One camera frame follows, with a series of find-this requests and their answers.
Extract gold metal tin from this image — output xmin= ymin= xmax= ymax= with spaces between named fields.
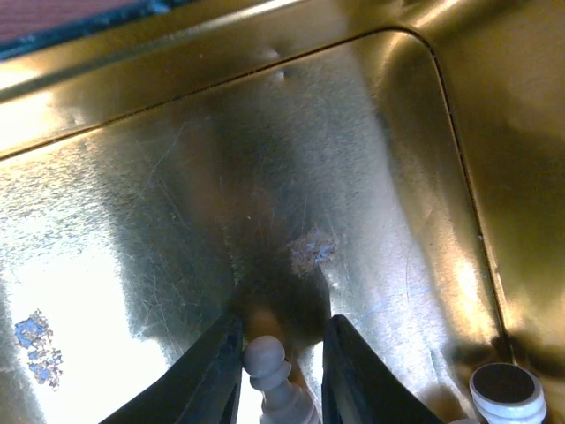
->
xmin=1 ymin=1 xmax=564 ymax=423

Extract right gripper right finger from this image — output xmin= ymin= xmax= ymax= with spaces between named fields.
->
xmin=322 ymin=314 xmax=441 ymax=424

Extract white piece felt base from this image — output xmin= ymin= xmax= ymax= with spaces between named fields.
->
xmin=451 ymin=362 xmax=548 ymax=423

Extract white pawn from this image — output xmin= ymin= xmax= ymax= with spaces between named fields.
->
xmin=243 ymin=336 xmax=321 ymax=424

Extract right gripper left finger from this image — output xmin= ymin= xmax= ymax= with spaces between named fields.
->
xmin=103 ymin=314 xmax=244 ymax=423

